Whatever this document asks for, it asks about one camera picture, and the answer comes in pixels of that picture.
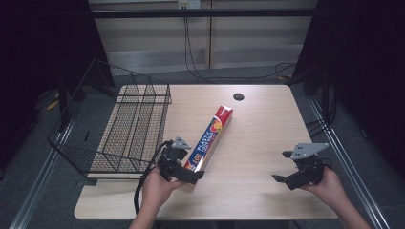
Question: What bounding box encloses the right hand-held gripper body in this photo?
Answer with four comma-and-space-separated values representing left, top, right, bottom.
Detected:
284, 142, 330, 192

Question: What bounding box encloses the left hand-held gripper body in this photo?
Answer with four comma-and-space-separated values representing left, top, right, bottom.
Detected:
157, 136, 192, 184

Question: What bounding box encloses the long plastic wrap box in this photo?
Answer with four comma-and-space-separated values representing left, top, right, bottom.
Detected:
183, 104, 234, 174

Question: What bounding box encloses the person's left hand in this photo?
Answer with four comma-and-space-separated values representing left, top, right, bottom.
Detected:
140, 166, 186, 212

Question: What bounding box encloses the person's right hand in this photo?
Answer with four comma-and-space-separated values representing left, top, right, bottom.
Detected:
298, 166, 351, 210

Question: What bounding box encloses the black curtain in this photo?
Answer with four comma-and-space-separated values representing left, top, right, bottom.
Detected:
0, 0, 116, 173
290, 0, 405, 179

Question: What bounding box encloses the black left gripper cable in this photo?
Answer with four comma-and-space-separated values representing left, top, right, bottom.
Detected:
133, 140, 175, 215

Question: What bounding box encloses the metal floor rail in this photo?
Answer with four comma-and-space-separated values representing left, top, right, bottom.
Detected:
308, 96, 391, 229
9, 120, 75, 229

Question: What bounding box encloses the black wire basket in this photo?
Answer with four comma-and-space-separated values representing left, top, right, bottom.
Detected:
47, 58, 173, 179

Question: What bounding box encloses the black cable on floor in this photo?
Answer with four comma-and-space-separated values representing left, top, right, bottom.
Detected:
203, 62, 299, 84

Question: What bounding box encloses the black hanging wall cable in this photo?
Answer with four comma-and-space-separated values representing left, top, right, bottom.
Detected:
182, 17, 218, 84

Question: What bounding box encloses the black horizontal frame bar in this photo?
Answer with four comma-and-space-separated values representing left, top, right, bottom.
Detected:
91, 9, 317, 19

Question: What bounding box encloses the white wall power outlet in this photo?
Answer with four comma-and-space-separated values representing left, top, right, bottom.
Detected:
178, 0, 202, 10

